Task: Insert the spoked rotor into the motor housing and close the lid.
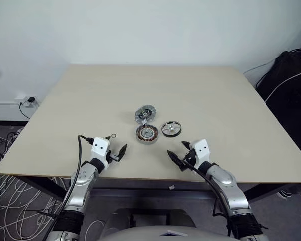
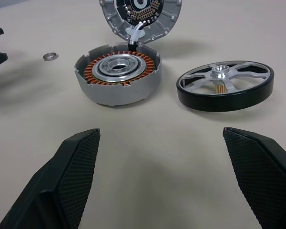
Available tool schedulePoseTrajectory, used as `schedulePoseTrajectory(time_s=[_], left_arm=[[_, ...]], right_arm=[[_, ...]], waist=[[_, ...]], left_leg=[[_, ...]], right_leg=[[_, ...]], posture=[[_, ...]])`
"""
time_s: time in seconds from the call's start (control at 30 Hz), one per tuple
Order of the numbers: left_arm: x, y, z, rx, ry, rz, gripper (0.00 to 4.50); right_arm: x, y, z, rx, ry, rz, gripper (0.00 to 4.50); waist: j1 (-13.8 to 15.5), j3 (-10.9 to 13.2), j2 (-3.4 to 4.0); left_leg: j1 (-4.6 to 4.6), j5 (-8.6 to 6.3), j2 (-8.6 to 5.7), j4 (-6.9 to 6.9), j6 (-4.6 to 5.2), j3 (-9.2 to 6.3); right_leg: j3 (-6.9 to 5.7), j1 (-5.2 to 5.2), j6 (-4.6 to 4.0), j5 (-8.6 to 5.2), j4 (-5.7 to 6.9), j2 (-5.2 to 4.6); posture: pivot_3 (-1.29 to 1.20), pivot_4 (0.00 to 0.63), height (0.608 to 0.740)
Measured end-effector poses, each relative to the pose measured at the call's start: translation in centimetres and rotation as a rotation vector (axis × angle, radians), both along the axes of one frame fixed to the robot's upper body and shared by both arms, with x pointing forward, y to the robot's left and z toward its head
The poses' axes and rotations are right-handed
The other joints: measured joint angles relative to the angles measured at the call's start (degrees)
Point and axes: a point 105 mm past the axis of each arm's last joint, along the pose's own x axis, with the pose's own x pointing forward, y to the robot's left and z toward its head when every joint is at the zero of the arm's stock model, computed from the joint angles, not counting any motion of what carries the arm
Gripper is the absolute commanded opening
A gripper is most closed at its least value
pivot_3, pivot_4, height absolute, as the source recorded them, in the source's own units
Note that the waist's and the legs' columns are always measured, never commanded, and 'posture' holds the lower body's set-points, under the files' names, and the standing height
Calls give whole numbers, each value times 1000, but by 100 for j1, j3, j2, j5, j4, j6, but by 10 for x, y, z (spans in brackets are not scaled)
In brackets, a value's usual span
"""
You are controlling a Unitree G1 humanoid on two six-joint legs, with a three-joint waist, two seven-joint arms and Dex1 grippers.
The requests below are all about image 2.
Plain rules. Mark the grey round disc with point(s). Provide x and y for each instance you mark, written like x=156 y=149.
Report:
x=114 y=23

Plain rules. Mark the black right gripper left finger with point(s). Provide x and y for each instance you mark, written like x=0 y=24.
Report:
x=62 y=181

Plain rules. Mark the grey motor stator housing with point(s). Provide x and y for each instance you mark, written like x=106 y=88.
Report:
x=114 y=93

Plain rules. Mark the black rimmed silver rotor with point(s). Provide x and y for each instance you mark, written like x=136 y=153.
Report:
x=205 y=100

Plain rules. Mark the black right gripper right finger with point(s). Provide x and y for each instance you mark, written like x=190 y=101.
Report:
x=264 y=171

